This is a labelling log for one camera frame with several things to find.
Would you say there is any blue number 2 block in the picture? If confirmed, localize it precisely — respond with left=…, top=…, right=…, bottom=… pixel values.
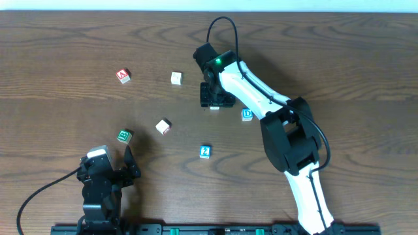
left=199, top=146, right=212, bottom=159

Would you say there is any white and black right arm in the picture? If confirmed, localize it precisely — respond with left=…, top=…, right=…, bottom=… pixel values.
left=193, top=42, right=334, bottom=234

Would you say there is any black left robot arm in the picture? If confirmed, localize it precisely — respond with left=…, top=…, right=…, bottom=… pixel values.
left=76, top=145, right=141, bottom=234

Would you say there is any green letter B block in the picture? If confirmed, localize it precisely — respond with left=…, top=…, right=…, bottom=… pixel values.
left=117, top=129, right=133, bottom=144

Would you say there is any plain white wooden block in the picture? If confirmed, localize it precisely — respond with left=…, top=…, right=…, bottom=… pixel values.
left=170, top=71, right=182, bottom=85

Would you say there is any blue letter D block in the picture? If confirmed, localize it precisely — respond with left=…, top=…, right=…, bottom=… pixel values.
left=241, top=108, right=253, bottom=121

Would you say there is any white block with red side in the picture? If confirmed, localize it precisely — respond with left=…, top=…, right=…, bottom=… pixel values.
left=155, top=118, right=172, bottom=135

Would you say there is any red letter A block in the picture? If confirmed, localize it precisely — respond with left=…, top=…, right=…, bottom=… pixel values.
left=116, top=69, right=131, bottom=84

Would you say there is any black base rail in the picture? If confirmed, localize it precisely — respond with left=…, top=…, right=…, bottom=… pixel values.
left=50, top=223, right=382, bottom=235

